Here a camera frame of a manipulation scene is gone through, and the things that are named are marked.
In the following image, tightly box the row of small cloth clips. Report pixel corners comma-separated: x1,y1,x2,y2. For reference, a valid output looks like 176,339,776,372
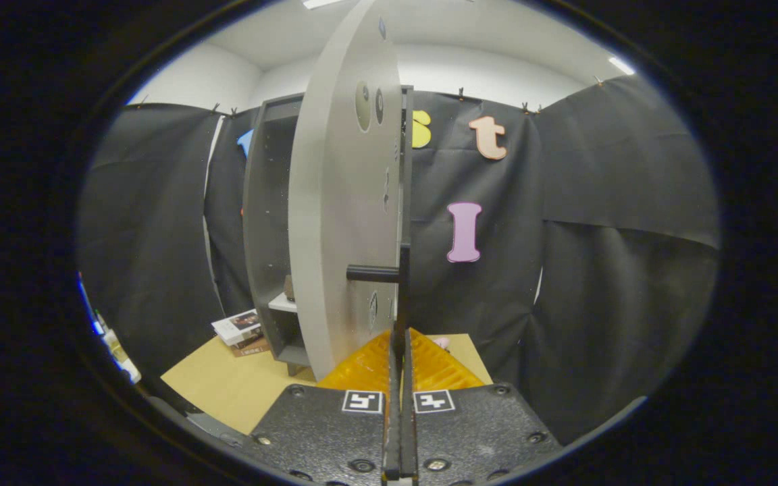
134,76,604,115

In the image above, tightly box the black door handle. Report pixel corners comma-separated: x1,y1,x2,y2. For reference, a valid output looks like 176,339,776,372
346,244,411,338

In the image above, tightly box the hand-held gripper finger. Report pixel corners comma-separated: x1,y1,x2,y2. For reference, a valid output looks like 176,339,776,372
401,329,562,483
249,329,402,483

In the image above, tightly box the brown book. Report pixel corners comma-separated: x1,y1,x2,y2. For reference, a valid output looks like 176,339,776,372
230,335,271,357

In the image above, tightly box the white book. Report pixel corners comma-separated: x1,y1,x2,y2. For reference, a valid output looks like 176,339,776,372
211,309,263,346

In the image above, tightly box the black backdrop cloth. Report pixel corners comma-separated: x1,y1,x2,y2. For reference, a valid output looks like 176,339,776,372
78,74,721,446

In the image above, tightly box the dark grey shoe cabinet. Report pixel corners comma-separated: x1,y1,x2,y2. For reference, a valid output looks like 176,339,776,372
242,86,414,377

